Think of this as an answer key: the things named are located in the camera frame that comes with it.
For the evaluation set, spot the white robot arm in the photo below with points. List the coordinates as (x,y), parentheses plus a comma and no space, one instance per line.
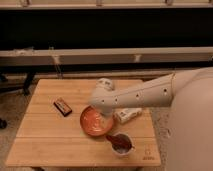
(189,95)

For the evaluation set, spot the wooden table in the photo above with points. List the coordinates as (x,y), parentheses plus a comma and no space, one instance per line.
(48,139)

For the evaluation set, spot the brown chocolate bar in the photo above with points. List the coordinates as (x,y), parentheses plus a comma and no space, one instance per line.
(63,107)

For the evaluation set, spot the grey metal rail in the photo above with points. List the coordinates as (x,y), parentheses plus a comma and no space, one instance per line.
(105,56)

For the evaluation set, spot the white cup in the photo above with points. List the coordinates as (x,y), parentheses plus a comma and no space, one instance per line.
(121,151)

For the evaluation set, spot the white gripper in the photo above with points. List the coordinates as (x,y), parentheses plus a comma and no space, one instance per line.
(106,112)

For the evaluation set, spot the red-brown utensil in cup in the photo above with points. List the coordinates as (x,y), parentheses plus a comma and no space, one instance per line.
(119,141)

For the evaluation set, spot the orange ceramic bowl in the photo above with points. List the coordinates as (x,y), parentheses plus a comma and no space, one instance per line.
(94,124)

